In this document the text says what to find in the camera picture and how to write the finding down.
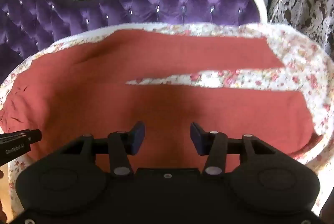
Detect purple tufted headboard white frame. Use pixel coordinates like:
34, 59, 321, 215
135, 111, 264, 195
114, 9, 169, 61
0, 0, 268, 86

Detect floral bedsheet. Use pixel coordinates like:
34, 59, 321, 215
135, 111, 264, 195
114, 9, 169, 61
0, 22, 334, 224

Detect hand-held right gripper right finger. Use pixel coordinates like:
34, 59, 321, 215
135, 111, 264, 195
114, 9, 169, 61
190, 121, 276, 177

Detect terracotta red pants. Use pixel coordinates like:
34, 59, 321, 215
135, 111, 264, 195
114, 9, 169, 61
0, 30, 323, 175

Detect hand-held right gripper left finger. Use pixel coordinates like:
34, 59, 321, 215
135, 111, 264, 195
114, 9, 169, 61
61, 121, 145, 177

